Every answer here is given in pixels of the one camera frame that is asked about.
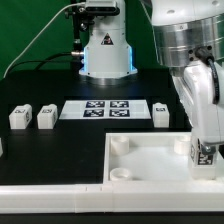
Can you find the white square tabletop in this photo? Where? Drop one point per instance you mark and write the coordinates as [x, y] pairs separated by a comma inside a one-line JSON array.
[[153, 157]]

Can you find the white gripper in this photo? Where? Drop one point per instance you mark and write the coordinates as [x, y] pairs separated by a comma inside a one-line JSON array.
[[196, 93]]

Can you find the white sheet with tags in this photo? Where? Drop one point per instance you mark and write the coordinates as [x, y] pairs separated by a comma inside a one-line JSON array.
[[105, 109]]

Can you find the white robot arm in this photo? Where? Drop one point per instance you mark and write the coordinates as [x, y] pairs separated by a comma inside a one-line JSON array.
[[189, 40]]

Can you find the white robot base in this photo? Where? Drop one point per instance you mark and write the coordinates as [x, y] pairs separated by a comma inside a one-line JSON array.
[[108, 58]]

